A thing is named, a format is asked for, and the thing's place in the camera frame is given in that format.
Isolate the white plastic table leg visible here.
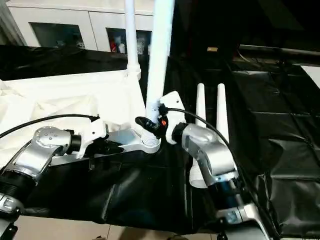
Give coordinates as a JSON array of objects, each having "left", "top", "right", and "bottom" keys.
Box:
[
  {"left": 215, "top": 83, "right": 231, "bottom": 147},
  {"left": 144, "top": 0, "right": 176, "bottom": 147},
  {"left": 123, "top": 0, "right": 142, "bottom": 81},
  {"left": 189, "top": 83, "right": 209, "bottom": 190}
]

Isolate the white plastic table top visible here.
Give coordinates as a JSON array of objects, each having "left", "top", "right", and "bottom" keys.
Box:
[{"left": 0, "top": 69, "right": 162, "bottom": 169}]

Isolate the black plastic mat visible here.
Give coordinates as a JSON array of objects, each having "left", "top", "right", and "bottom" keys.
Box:
[{"left": 0, "top": 45, "right": 320, "bottom": 238}]

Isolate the white cabinet with glass doors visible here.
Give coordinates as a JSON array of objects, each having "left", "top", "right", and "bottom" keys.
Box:
[{"left": 4, "top": 0, "right": 157, "bottom": 55}]

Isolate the white flat board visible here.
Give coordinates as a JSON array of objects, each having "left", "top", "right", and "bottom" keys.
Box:
[{"left": 301, "top": 64, "right": 320, "bottom": 90}]

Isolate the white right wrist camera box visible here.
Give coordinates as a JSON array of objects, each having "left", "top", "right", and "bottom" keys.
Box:
[{"left": 158, "top": 90, "right": 184, "bottom": 146}]

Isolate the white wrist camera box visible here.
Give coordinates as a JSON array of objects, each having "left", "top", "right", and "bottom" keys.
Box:
[
  {"left": 74, "top": 117, "right": 110, "bottom": 161},
  {"left": 158, "top": 90, "right": 184, "bottom": 146}
]

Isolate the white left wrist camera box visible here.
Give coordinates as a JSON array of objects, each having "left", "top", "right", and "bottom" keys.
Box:
[{"left": 74, "top": 117, "right": 110, "bottom": 161}]

